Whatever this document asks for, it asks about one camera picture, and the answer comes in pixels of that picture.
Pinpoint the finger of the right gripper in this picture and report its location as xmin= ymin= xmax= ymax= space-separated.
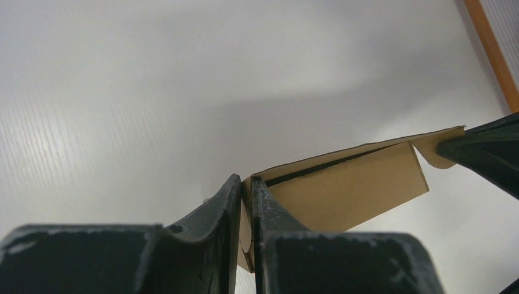
xmin=436 ymin=113 xmax=518 ymax=198

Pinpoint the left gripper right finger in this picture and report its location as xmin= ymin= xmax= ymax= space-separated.
xmin=251 ymin=178 xmax=444 ymax=293

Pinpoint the brown cardboard box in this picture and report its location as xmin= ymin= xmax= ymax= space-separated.
xmin=237 ymin=126 xmax=465 ymax=272

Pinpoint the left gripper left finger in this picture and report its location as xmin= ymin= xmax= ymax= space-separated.
xmin=1 ymin=174 xmax=242 ymax=293

